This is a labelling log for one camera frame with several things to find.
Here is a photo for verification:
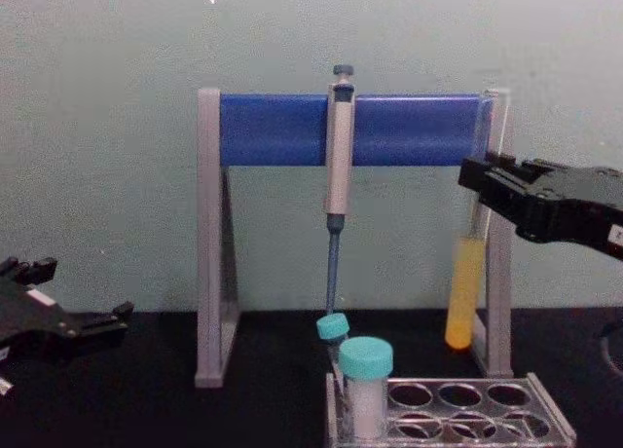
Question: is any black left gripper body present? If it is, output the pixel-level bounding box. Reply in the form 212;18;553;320
0;276;85;367

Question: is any grey stand with blue bar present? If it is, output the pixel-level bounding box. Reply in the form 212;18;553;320
194;87;515;389

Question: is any clear plastic tube rack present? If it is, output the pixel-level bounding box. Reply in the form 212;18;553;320
324;371;578;448

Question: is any grey pipette with blue tip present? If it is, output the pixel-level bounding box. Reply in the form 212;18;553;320
322;63;357;323

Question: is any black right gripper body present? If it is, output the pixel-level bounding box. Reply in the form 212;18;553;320
515;165;623;262

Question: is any slim tube with teal cap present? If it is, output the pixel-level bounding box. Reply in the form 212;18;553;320
315;313;352;374

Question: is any glass tube with yellow liquid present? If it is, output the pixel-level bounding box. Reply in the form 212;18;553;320
444;89;498;353

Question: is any wide tube with teal cap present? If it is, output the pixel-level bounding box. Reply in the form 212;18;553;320
338;335;395;442

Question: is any black table cloth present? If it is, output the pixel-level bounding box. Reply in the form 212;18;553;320
0;307;623;448

